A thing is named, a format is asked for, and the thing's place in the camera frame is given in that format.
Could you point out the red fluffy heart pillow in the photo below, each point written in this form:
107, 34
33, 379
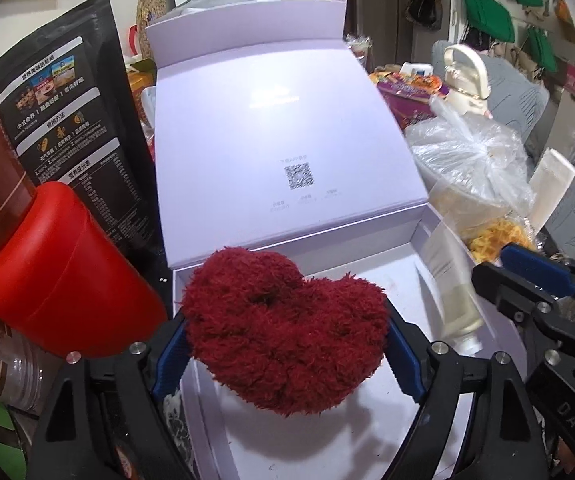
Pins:
287, 330

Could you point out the tall white tube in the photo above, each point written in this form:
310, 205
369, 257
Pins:
550, 190

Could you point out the white cream tube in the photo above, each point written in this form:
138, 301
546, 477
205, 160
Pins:
455, 300

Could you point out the purple instant noodle bowl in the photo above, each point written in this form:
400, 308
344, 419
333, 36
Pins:
407, 92

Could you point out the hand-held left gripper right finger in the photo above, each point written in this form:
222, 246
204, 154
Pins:
407, 360

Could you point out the woven straw fan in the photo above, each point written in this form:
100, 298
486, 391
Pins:
153, 5

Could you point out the red-lidded spice jar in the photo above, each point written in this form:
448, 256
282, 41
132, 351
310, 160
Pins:
67, 270

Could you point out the clear plastic spice jar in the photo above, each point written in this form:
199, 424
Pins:
2, 355

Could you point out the clear plastic bag with bowl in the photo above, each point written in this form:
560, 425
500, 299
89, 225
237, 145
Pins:
472, 160

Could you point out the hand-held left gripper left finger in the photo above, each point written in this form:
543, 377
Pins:
170, 360

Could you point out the lavender gift box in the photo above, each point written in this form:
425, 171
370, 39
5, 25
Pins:
287, 125

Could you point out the black printed food pouch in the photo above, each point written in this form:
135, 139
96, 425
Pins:
72, 110

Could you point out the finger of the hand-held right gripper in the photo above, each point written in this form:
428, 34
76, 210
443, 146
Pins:
537, 267
507, 295

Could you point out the yellow crispy snacks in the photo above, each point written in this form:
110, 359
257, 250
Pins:
500, 237

